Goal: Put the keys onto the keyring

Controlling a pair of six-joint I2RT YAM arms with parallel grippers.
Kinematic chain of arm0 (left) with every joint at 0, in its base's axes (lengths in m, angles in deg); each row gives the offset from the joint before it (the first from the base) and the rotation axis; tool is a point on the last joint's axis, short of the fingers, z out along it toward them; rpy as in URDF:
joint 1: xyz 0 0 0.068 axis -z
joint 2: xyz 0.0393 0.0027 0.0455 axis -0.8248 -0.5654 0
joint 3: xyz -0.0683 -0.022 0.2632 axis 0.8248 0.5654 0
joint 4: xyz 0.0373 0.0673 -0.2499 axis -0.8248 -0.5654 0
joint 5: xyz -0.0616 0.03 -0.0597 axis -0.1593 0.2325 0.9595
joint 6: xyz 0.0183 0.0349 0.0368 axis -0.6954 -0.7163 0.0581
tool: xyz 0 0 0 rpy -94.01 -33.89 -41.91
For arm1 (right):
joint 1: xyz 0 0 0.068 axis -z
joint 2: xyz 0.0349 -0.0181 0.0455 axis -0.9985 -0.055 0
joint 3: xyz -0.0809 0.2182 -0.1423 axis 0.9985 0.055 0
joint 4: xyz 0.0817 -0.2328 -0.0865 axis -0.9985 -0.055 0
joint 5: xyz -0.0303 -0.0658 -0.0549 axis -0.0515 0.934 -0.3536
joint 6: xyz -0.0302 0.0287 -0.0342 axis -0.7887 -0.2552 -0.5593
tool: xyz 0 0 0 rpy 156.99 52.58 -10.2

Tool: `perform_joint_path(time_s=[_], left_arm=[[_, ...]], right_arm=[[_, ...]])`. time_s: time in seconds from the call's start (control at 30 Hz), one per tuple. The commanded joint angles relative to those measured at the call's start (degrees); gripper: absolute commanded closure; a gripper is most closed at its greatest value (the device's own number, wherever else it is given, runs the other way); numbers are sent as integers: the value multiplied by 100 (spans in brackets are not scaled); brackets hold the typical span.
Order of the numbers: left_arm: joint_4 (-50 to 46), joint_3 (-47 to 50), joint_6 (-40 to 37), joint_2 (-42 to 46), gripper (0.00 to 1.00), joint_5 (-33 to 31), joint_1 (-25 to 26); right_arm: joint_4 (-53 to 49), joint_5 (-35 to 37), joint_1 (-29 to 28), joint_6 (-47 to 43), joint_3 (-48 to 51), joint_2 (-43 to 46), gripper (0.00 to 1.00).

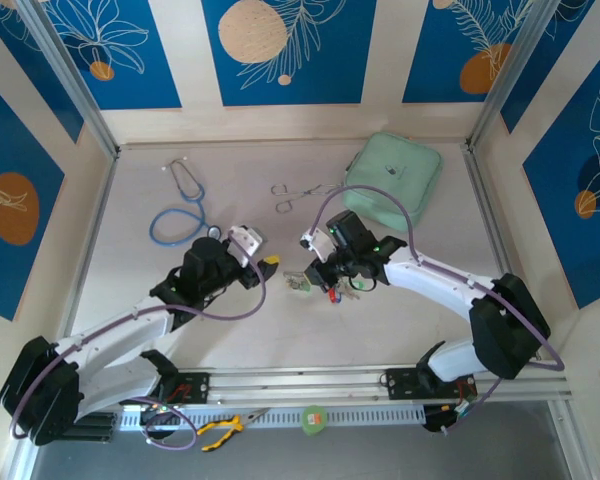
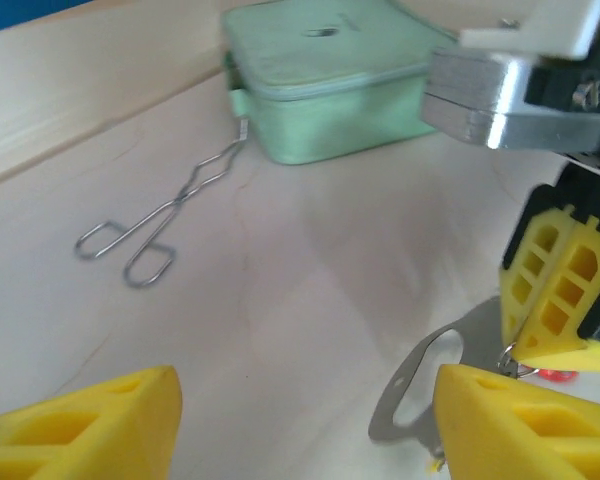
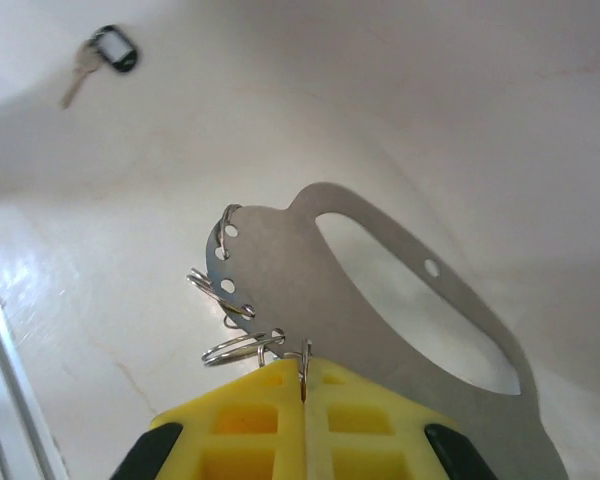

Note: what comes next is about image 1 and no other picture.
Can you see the key with red tag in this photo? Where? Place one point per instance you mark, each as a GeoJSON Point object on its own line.
{"type": "Point", "coordinates": [332, 295]}

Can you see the green key tag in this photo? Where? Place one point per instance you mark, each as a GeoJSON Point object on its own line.
{"type": "Point", "coordinates": [306, 286]}

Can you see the key with blue tag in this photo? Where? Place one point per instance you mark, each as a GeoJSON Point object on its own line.
{"type": "Point", "coordinates": [338, 298]}

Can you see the metal key holder plate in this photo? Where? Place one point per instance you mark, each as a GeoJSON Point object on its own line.
{"type": "Point", "coordinates": [292, 280]}

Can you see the key with green tag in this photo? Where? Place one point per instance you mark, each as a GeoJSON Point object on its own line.
{"type": "Point", "coordinates": [365, 285]}

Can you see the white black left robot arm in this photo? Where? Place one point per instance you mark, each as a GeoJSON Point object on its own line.
{"type": "Point", "coordinates": [130, 327]}

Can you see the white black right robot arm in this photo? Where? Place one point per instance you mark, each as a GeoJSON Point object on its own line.
{"type": "Point", "coordinates": [430, 280]}

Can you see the blue stethoscope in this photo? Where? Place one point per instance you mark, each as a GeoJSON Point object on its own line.
{"type": "Point", "coordinates": [213, 231]}

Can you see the mint green zip pouch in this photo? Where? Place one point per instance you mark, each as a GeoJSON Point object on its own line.
{"type": "Point", "coordinates": [395, 150]}

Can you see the black ribbed block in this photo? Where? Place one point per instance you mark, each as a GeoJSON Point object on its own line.
{"type": "Point", "coordinates": [97, 427]}

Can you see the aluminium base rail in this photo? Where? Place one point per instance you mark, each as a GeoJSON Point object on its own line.
{"type": "Point", "coordinates": [300, 382]}

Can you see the aluminium table edge rail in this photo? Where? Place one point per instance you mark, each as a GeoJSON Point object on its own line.
{"type": "Point", "coordinates": [92, 235]}
{"type": "Point", "coordinates": [495, 225]}

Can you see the aluminium frame post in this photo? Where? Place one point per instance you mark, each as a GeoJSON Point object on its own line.
{"type": "Point", "coordinates": [497, 95]}
{"type": "Point", "coordinates": [71, 75]}

